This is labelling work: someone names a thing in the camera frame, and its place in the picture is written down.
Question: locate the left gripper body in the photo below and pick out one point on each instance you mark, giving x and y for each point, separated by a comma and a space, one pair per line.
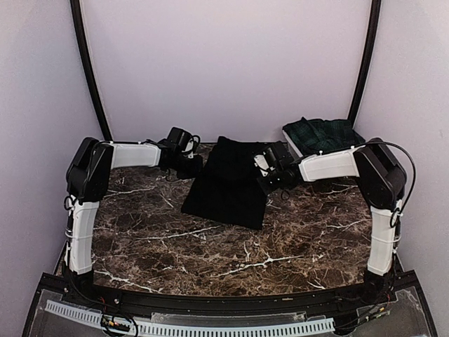
186, 169

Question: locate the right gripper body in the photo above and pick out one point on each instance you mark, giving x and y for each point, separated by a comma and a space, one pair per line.
269, 187

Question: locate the black t-shirt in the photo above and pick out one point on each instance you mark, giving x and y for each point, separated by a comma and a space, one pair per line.
226, 190

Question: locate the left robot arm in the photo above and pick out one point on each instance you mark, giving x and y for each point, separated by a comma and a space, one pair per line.
88, 182

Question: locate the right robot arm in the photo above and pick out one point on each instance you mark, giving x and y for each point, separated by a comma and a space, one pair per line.
379, 176

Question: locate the white laundry basket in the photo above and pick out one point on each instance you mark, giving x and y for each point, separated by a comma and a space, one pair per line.
292, 148

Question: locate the dark green plaid garment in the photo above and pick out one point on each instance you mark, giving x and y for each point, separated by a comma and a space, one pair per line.
310, 136

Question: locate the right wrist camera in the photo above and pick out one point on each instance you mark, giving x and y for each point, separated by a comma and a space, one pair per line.
273, 157

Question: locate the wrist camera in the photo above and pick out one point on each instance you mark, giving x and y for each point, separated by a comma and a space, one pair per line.
273, 157
183, 142

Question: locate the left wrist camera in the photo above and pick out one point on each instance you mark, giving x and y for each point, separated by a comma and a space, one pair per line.
183, 142

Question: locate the black front rail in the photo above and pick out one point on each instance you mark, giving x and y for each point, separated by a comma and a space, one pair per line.
339, 301

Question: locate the white slotted cable duct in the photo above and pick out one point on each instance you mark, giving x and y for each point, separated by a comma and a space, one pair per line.
160, 324

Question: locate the left black frame post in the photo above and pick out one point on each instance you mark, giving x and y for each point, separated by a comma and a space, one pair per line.
81, 39

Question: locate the black frame post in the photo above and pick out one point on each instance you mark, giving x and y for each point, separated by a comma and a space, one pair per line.
81, 39
368, 49

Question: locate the right black frame post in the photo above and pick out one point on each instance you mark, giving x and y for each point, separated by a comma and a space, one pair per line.
368, 49

